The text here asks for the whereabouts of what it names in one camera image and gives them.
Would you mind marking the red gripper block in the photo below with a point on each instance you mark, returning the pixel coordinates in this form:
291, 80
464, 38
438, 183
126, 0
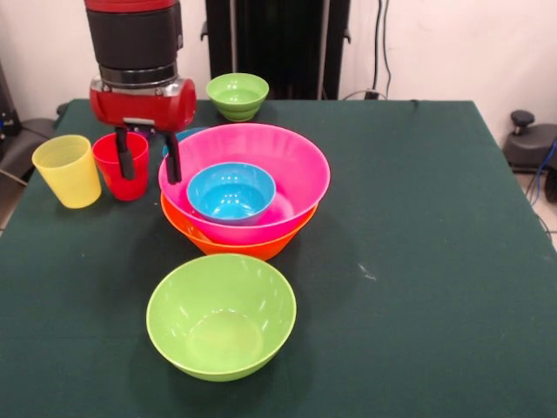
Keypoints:
143, 109

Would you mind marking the red plastic cup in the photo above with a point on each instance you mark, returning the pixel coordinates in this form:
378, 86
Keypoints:
139, 183

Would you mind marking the yellow plastic cup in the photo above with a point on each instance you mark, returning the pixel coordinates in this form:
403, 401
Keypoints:
69, 178

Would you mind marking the light blue plastic bowl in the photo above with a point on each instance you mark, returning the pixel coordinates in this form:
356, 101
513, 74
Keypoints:
230, 196

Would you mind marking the small green plastic bowl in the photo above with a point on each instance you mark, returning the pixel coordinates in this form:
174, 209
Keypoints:
237, 98

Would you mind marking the orange plastic bowl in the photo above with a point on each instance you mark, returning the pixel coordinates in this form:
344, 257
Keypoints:
243, 251

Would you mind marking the pink plastic bowl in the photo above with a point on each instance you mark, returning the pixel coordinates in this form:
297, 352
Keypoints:
300, 174

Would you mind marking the large green plastic bowl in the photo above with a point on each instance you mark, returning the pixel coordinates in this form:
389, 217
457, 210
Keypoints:
222, 305

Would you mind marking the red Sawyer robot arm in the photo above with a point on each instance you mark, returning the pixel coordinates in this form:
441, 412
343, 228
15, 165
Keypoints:
135, 39

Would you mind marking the black floor stand base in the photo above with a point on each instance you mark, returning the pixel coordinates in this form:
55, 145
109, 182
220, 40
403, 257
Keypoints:
26, 143
531, 146

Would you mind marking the black equipment box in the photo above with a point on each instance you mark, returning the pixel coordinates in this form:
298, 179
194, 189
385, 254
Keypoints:
8, 109

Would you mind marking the dark green tablecloth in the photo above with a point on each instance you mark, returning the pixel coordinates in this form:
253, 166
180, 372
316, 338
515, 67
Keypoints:
413, 326

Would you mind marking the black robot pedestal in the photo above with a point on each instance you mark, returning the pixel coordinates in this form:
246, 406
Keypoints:
270, 43

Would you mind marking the black wall plug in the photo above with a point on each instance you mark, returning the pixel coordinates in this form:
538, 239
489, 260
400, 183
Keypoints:
371, 93

